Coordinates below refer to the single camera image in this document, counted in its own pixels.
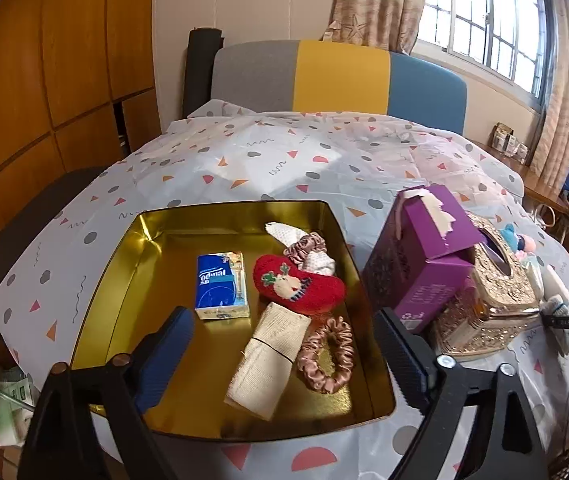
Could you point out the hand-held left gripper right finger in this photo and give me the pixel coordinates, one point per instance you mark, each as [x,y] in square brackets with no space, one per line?
[404,360]

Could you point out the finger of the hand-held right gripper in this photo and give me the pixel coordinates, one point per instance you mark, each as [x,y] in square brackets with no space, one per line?
[562,321]

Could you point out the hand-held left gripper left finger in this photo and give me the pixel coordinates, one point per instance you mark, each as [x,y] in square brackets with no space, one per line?
[162,360]

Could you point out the white sponge block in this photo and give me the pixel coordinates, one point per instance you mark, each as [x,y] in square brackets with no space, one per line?
[557,287]

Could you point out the white wet wipes packet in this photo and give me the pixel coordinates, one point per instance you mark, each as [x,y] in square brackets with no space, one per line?
[532,272]

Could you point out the light pink satin scrunchie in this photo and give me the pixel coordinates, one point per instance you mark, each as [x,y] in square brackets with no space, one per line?
[345,355]

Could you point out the blue tissue packet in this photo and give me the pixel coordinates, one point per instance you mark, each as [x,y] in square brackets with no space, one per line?
[219,285]

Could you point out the teal plush toy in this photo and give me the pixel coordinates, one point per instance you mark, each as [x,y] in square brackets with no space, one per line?
[510,236]

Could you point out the beige cloth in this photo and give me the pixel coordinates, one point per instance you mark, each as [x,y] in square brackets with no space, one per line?
[269,360]

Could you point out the red christmas sock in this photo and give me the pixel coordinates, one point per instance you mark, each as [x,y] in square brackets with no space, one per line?
[304,295]

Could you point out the gold tin box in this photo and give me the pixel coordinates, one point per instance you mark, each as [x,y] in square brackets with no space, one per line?
[174,240]

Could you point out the dark pink scrunchie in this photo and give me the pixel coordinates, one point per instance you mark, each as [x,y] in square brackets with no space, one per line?
[309,245]

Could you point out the white waffle cloth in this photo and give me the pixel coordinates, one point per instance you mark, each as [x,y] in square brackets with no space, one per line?
[284,232]

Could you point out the ornate gold tissue box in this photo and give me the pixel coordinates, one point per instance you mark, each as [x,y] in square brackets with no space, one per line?
[484,320]

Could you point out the purple tissue box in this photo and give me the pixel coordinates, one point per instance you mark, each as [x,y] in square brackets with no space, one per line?
[414,270]

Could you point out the wooden table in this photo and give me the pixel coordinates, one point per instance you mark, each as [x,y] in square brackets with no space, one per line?
[539,187]

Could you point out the green white packet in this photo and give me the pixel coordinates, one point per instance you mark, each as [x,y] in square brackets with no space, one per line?
[20,390]

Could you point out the row of small jars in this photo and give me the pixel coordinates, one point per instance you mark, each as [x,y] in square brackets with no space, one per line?
[509,142]

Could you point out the beige patterned curtain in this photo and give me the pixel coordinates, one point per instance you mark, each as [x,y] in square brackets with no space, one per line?
[564,110]

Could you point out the barred window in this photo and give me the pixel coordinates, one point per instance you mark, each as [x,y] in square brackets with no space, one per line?
[489,15]

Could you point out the grey yellow blue headboard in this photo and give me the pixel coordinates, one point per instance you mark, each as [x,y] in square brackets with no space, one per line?
[339,75]

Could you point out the black rolled mat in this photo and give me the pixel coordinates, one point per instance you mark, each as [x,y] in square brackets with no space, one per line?
[199,70]

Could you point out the wooden wardrobe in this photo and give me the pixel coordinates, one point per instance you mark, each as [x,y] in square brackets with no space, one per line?
[39,60]

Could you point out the beige starfish print curtain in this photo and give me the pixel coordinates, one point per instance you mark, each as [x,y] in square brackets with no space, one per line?
[374,0]

